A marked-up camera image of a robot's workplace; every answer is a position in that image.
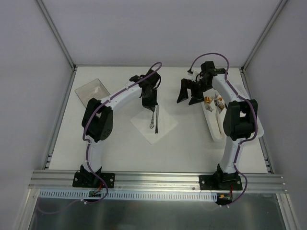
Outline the plain silver knife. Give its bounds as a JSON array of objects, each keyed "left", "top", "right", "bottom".
[{"left": 154, "top": 105, "right": 159, "bottom": 135}]

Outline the white paper napkin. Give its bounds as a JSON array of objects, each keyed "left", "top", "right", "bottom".
[{"left": 130, "top": 105, "right": 178, "bottom": 145}]

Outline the ornate silver fork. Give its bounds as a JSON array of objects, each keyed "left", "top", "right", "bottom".
[{"left": 149, "top": 111, "right": 155, "bottom": 129}]

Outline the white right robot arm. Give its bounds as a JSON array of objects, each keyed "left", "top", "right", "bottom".
[{"left": 177, "top": 61, "right": 259, "bottom": 190}]

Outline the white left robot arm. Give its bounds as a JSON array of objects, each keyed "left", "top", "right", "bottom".
[{"left": 80, "top": 70, "right": 161, "bottom": 187}]

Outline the gold spoon in basket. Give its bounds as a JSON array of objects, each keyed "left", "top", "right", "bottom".
[{"left": 204, "top": 96, "right": 213, "bottom": 112}]

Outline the white plastic basket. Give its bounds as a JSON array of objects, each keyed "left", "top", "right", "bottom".
[{"left": 201, "top": 89, "right": 255, "bottom": 141}]

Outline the gold cutlery bundle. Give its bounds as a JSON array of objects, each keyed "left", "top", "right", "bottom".
[{"left": 213, "top": 95, "right": 225, "bottom": 113}]

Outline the folded white napkins stack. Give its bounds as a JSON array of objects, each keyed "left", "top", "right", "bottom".
[{"left": 210, "top": 109, "right": 226, "bottom": 142}]

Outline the smoked clear plastic box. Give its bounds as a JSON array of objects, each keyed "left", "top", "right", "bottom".
[{"left": 75, "top": 79, "right": 110, "bottom": 107}]

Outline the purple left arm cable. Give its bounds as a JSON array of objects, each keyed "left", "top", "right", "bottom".
[{"left": 35, "top": 62, "right": 163, "bottom": 214}]

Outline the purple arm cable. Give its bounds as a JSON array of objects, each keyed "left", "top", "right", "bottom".
[
  {"left": 187, "top": 52, "right": 261, "bottom": 209},
  {"left": 35, "top": 62, "right": 163, "bottom": 214}
]

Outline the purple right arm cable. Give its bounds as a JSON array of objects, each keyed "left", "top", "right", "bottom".
[{"left": 187, "top": 52, "right": 261, "bottom": 209}]

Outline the left aluminium frame post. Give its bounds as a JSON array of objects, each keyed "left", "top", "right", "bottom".
[{"left": 35, "top": 0, "right": 76, "bottom": 70}]

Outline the aluminium frame post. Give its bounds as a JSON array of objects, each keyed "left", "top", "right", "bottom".
[
  {"left": 35, "top": 0, "right": 76, "bottom": 70},
  {"left": 241, "top": 0, "right": 289, "bottom": 73}
]

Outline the right aluminium frame post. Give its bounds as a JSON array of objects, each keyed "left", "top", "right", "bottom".
[{"left": 241, "top": 0, "right": 289, "bottom": 73}]

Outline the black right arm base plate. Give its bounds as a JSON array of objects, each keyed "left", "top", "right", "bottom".
[{"left": 199, "top": 174, "right": 243, "bottom": 191}]

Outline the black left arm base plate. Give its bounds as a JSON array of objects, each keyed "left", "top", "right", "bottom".
[{"left": 72, "top": 166, "right": 116, "bottom": 188}]

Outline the white slotted cable duct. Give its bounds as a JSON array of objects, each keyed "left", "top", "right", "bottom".
[{"left": 39, "top": 189, "right": 217, "bottom": 202}]

